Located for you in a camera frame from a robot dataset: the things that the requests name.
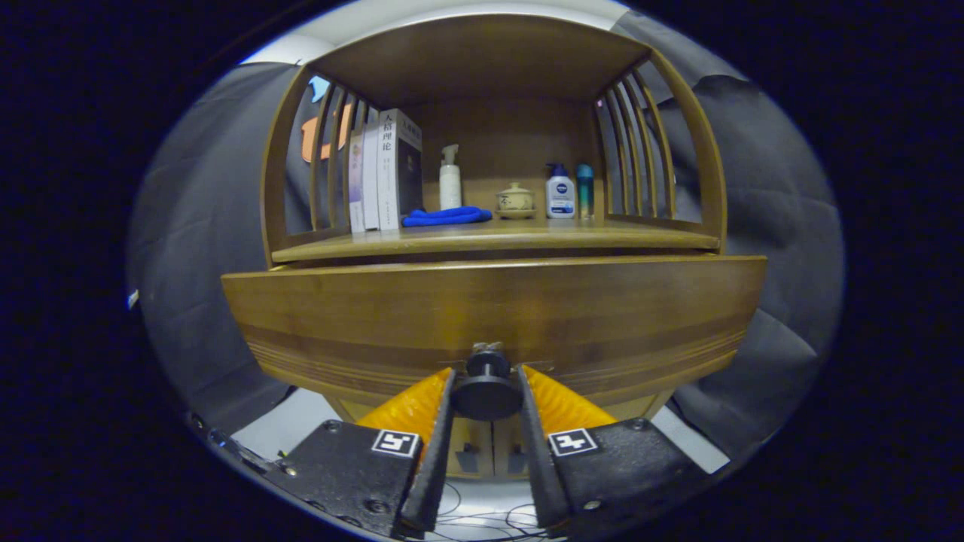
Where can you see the white pump bottle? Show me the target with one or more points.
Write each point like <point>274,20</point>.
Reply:
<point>450,188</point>

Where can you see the wooden countertop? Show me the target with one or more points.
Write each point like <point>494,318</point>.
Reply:
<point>527,235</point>

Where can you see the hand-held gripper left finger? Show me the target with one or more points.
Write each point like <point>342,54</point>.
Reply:
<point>437,467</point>

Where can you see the lidded ceramic tea cup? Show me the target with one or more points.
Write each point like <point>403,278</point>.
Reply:
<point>516,201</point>

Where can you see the thin white book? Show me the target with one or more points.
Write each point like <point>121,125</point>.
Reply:
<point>370,181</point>

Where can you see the white lotion bottle blue cap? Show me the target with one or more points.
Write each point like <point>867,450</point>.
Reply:
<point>560,196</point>

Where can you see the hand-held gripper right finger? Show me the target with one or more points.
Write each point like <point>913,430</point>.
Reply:
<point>538,467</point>

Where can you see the teal spray bottle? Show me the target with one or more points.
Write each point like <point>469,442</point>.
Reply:
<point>585,192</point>

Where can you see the pale purple book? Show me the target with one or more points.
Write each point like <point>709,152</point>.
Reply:
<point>355,181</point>

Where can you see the blue folded cloth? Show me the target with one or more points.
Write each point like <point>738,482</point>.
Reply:
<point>444,217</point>

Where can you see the thick white book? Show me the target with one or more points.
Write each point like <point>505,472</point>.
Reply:
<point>392,173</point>

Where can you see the wooden cabinet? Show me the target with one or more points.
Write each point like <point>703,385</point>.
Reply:
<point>497,135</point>

